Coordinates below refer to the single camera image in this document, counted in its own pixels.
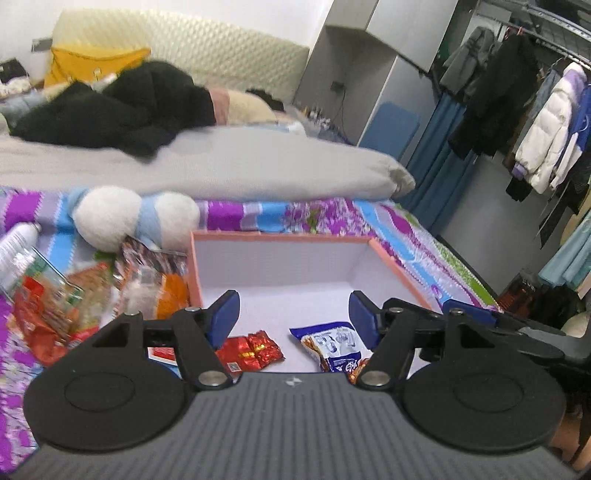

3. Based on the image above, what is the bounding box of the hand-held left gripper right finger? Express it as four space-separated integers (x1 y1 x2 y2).
348 291 502 391

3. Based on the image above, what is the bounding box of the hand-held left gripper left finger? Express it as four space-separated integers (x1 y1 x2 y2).
90 290 241 391

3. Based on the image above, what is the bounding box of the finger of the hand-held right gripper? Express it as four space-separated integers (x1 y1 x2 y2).
382 298 446 320
442 299 522 334

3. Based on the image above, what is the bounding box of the blue white snack packet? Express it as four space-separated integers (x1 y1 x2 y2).
289 325 372 374

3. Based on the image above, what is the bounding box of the red foil snack packet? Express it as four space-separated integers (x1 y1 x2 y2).
215 330 284 384

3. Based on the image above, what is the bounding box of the orange snack packet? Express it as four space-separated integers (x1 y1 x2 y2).
154 272 191 319

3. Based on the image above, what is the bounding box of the pink cardboard box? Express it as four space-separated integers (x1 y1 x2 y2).
188 231 451 376

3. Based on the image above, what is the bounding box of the clear grey snack packet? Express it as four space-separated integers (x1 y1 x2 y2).
115 268 158 320

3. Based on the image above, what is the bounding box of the brown sticks snack packet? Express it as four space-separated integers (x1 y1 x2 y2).
121 235 188 278

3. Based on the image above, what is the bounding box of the green-edged snack packet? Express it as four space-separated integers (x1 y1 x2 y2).
25 249 86 301

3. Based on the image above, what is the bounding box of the red label snack packet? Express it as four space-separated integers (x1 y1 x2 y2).
14 263 116 365

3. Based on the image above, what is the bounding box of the orange black bag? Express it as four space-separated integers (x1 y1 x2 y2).
501 272 541 315

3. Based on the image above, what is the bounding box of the light blue hanging garment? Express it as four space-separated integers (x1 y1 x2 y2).
538 217 591 296

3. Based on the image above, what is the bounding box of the floral striped bedsheet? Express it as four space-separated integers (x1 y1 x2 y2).
0 187 499 472

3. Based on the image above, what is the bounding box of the blue curtain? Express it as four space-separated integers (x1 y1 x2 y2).
397 90 478 232

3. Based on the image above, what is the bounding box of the white blue plush toy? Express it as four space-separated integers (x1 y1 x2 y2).
69 185 201 252

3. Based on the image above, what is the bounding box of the grey duvet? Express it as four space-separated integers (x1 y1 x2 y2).
0 122 416 201

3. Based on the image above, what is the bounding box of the blue padded board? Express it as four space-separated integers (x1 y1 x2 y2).
358 102 420 162

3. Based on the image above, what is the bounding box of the white purple puffer jacket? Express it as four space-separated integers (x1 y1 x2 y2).
510 62 589 195

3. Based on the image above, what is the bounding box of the cluster of small bottles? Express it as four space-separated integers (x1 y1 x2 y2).
302 106 342 134

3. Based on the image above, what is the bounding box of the pink beige pillow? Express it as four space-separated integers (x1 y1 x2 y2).
208 88 287 125

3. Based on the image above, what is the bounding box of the white spray bottle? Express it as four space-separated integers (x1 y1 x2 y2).
0 222 42 296

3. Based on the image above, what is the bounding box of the black hanging coat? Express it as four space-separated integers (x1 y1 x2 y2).
448 34 541 160

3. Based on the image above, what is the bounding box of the black jacket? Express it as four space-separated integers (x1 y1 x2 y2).
9 60 218 160

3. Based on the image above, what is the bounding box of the grey striped hanging jacket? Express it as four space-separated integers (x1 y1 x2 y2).
438 25 497 97

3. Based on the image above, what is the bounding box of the grey wardrobe cabinet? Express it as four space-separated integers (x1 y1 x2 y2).
293 0 460 162

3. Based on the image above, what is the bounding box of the cream quilted headboard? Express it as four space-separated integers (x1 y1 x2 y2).
50 9 311 107

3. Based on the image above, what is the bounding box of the yellow pillow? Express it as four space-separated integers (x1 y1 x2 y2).
44 46 152 88

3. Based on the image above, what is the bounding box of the light blue denim garment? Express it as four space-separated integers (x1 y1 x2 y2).
0 92 51 125

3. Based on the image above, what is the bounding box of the pile of clothes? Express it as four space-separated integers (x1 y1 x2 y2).
0 60 28 97

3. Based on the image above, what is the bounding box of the metal clothes rail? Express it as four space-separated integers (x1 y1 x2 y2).
480 0 591 70

